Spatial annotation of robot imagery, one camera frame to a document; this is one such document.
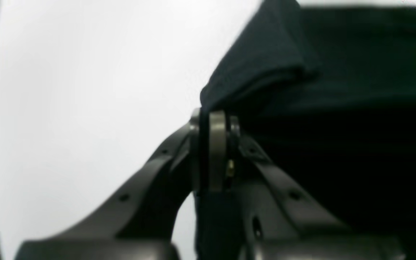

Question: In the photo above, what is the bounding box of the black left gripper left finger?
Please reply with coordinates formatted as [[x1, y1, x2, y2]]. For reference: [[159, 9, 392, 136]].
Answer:
[[16, 108, 200, 260]]

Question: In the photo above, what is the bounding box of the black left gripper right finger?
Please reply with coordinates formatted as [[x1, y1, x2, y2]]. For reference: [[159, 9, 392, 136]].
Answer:
[[208, 111, 406, 260]]

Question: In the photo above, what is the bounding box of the black printed T-shirt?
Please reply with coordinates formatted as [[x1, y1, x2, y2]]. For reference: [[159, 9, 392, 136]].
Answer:
[[200, 0, 416, 260]]

